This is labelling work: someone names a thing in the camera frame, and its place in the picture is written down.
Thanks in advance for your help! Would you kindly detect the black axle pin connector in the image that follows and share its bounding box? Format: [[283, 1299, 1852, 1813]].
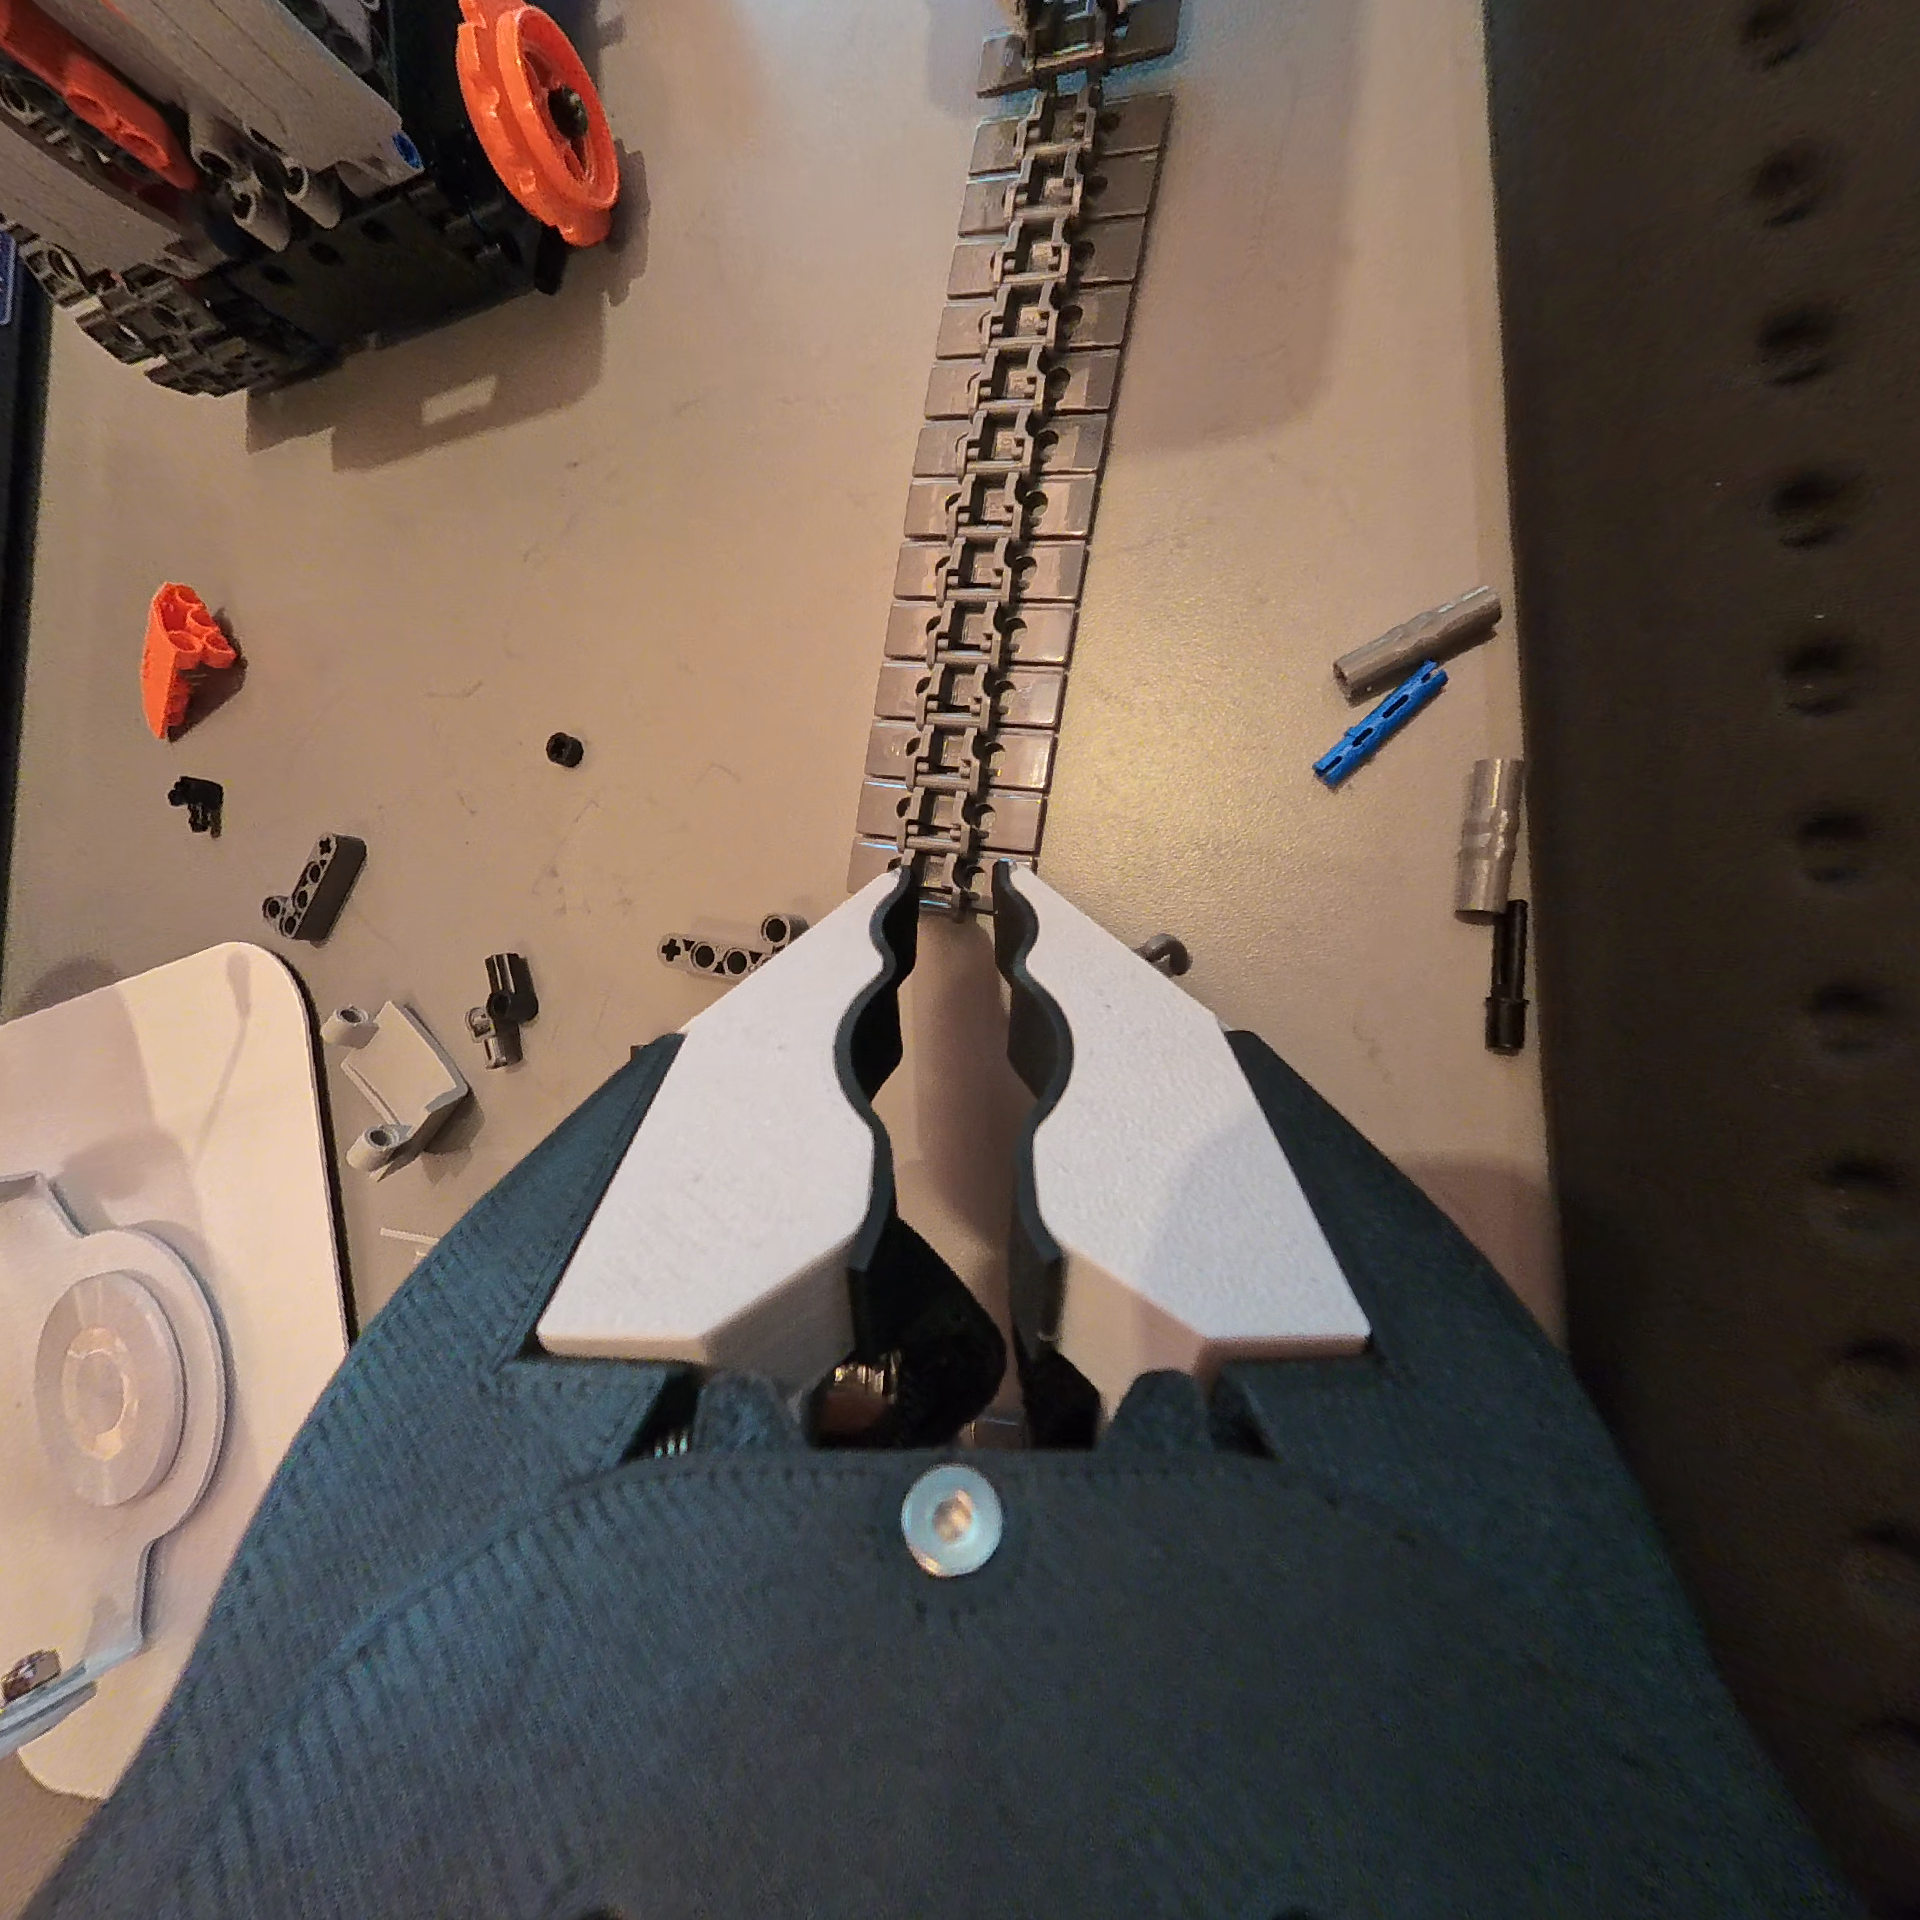
[[464, 954, 535, 1067]]

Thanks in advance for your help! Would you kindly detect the light grey curved panel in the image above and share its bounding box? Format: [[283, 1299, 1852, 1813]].
[[320, 999, 471, 1174]]

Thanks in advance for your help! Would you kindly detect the blue toy pin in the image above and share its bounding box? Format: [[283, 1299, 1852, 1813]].
[[1315, 663, 1452, 784]]

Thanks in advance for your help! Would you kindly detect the dark grey long bent liftarm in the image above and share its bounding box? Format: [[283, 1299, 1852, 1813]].
[[662, 915, 812, 975]]

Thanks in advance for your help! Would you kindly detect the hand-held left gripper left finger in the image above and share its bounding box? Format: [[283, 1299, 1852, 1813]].
[[535, 870, 923, 1374]]

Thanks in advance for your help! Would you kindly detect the dark studded panel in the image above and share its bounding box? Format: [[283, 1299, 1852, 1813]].
[[1487, 0, 1920, 1920]]

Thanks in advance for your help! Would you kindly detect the toy vehicle with orange wheels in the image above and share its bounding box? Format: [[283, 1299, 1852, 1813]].
[[0, 0, 624, 400]]

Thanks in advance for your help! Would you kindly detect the grey connector tube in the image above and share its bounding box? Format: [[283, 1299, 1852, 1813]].
[[1335, 588, 1502, 701], [1452, 756, 1529, 920]]

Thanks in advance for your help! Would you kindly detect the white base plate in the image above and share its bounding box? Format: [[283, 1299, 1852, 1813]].
[[0, 942, 355, 1802]]

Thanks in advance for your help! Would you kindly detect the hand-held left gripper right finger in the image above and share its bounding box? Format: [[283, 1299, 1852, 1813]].
[[987, 863, 1377, 1404]]

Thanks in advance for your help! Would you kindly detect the grey toy track chain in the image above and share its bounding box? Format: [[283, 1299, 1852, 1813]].
[[849, 0, 1186, 916]]

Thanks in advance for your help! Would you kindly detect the dark grey short bent liftarm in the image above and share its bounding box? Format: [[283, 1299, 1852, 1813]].
[[263, 835, 368, 943]]

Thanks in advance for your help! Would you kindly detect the orange curved toy piece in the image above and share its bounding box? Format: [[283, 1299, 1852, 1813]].
[[142, 583, 243, 740]]

